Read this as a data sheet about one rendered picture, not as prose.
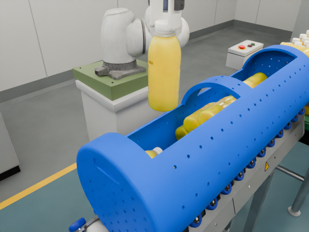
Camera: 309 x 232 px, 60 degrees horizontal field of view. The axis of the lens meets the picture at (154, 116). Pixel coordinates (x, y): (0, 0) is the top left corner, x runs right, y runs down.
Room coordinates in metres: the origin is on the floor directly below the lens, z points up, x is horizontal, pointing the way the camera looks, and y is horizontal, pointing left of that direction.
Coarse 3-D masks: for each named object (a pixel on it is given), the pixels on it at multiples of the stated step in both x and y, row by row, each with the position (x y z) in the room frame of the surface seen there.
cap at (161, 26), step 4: (160, 20) 0.52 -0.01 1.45; (164, 20) 0.52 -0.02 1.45; (156, 24) 0.50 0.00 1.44; (160, 24) 0.50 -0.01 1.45; (164, 24) 0.49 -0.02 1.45; (156, 28) 0.50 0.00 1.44; (160, 28) 0.50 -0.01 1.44; (164, 28) 0.49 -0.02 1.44; (160, 32) 0.50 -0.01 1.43; (164, 32) 0.49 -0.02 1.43; (168, 32) 0.49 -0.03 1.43; (172, 32) 0.50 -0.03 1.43
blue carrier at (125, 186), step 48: (288, 48) 0.97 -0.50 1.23; (192, 96) 0.77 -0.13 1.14; (240, 96) 0.63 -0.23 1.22; (288, 96) 0.73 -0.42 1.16; (96, 144) 0.42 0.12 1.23; (144, 144) 0.63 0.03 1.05; (192, 144) 0.44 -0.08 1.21; (240, 144) 0.51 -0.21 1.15; (96, 192) 0.42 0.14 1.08; (144, 192) 0.32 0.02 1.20; (192, 192) 0.37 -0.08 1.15
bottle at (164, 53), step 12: (156, 36) 0.50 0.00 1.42; (168, 36) 0.49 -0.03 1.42; (156, 48) 0.49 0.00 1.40; (168, 48) 0.48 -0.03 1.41; (180, 48) 0.51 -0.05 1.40; (156, 60) 0.48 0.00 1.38; (168, 60) 0.48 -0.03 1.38; (180, 60) 0.50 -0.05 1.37; (156, 72) 0.48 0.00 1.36; (168, 72) 0.48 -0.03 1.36; (156, 84) 0.48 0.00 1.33; (168, 84) 0.48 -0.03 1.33; (156, 96) 0.48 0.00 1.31; (168, 96) 0.48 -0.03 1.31; (156, 108) 0.48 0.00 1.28; (168, 108) 0.48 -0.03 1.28
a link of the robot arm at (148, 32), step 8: (144, 16) 1.21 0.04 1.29; (144, 24) 1.17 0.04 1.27; (184, 24) 1.20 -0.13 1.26; (144, 32) 1.15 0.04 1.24; (152, 32) 1.14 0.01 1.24; (176, 32) 1.16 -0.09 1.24; (184, 32) 1.18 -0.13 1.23; (144, 40) 1.14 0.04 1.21; (184, 40) 1.19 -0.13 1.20; (144, 48) 1.14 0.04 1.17
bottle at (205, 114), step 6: (228, 96) 0.73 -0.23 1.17; (216, 102) 0.70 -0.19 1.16; (222, 102) 0.69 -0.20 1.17; (228, 102) 0.69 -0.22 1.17; (210, 108) 0.65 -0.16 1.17; (216, 108) 0.66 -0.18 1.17; (222, 108) 0.66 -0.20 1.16; (204, 114) 0.64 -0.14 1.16; (210, 114) 0.63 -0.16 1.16; (198, 120) 0.65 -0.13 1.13; (204, 120) 0.64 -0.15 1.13
